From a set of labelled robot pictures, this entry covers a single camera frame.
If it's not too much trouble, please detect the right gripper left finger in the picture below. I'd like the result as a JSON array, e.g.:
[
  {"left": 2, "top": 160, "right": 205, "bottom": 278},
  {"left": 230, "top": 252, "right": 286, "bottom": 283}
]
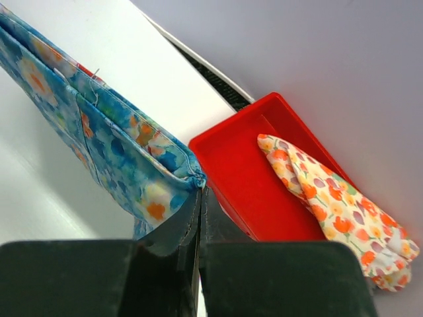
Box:
[{"left": 1, "top": 191, "right": 202, "bottom": 316}]

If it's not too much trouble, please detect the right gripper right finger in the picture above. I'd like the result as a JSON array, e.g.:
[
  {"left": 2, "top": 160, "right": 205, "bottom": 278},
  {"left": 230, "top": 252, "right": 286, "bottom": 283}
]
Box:
[{"left": 199, "top": 188, "right": 377, "bottom": 317}]

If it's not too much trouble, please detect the blue floral skirt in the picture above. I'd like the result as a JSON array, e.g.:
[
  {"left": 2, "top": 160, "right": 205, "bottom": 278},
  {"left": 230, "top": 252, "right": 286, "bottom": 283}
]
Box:
[{"left": 1, "top": 7, "right": 206, "bottom": 239}]

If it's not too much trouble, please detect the red plastic tray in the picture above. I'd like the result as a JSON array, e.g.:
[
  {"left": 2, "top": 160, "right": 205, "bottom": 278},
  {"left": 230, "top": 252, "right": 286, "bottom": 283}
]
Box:
[{"left": 188, "top": 92, "right": 349, "bottom": 242}]

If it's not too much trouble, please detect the orange floral skirt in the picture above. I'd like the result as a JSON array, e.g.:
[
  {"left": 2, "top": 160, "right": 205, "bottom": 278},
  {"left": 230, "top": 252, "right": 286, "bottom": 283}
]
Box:
[{"left": 257, "top": 134, "right": 420, "bottom": 292}]

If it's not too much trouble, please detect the white cable strip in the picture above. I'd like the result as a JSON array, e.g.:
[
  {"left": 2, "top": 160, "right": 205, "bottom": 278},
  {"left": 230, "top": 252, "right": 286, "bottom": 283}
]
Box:
[{"left": 141, "top": 11, "right": 256, "bottom": 109}]

